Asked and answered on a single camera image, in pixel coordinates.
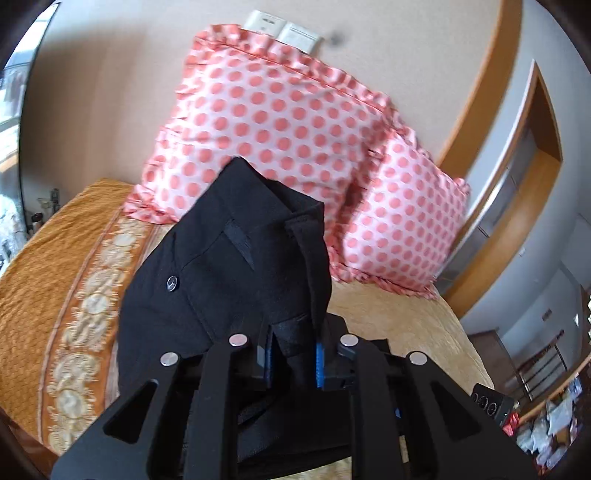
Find white wall switch plates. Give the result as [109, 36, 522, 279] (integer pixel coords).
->
[243, 10, 322, 54]

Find right pink polka dot pillow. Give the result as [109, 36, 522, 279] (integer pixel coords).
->
[329, 129, 470, 299]

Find left pink polka dot pillow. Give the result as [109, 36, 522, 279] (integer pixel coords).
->
[121, 23, 403, 273]

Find pink polka dot pillow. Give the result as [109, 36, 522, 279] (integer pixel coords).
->
[121, 23, 403, 273]
[329, 129, 470, 299]

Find black pants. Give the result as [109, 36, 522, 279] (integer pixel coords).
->
[115, 156, 389, 476]

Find yellow patterned bedspread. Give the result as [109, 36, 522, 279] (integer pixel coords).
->
[1, 179, 492, 472]

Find wall mirror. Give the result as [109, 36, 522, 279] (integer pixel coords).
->
[0, 0, 63, 222]

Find glass side table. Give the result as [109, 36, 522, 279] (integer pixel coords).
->
[1, 188, 61, 273]

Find wooden door frame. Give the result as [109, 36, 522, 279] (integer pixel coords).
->
[441, 1, 562, 330]

